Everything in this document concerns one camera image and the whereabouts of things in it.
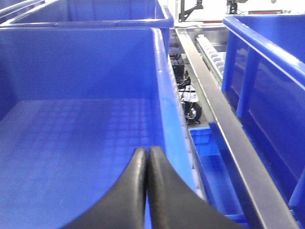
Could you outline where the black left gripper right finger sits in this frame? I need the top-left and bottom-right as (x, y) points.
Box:
(147, 146), (242, 229)

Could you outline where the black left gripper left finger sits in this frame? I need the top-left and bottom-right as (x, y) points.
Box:
(63, 147), (147, 229)

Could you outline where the blue bin lower shelf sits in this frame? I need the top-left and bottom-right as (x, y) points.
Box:
(189, 122), (249, 229)

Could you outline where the large blue target bin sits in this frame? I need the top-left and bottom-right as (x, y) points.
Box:
(0, 28), (198, 229)

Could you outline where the blue bin right side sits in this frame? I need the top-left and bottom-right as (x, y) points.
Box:
(222, 14), (305, 228)

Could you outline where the blue bin behind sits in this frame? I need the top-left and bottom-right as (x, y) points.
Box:
(1, 0), (174, 51)

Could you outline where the white roller rail right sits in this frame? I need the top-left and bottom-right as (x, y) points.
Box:
(195, 34), (225, 82)

